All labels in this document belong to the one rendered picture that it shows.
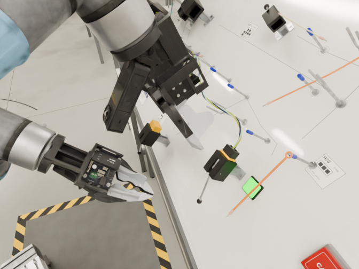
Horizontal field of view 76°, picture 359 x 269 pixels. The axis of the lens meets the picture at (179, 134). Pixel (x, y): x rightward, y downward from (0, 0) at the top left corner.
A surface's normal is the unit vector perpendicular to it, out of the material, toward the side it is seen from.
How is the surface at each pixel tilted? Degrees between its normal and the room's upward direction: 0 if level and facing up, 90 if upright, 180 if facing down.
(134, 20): 79
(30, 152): 58
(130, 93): 85
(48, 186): 0
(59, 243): 0
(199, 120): 69
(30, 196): 0
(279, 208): 51
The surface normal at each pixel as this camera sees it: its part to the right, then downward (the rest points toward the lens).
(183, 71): 0.41, 0.54
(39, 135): 0.54, -0.50
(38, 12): 0.86, 0.40
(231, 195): -0.74, -0.26
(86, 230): -0.02, -0.73
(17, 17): 0.82, 0.29
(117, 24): 0.19, 0.68
